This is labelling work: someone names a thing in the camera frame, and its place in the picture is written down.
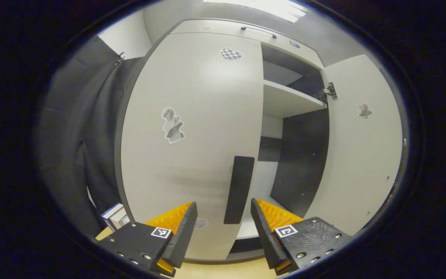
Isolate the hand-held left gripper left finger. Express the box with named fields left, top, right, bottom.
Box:
left=97, top=201, right=198, bottom=277

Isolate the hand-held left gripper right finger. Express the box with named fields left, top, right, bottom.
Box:
left=251, top=198, right=353, bottom=276

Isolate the black door handle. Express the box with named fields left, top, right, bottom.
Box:
left=223, top=156, right=255, bottom=225

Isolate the white double-door shoe cabinet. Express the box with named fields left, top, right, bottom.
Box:
left=115, top=19, right=403, bottom=264

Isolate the white shoe cabinet door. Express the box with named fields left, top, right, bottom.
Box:
left=315, top=54, right=403, bottom=236
left=120, top=32, right=264, bottom=261

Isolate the white cabinet shelf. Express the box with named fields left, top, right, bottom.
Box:
left=263, top=79, right=328, bottom=118
left=237, top=196, right=285, bottom=240

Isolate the metal door hinge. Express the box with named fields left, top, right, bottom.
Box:
left=315, top=82, right=338, bottom=102

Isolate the dark blue book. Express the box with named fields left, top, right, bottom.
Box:
left=101, top=203, right=125, bottom=229

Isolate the black backdrop cloth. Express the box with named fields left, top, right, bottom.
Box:
left=37, top=37, right=146, bottom=237

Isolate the black drawer handle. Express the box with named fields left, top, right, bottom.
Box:
left=241, top=26, right=278, bottom=39

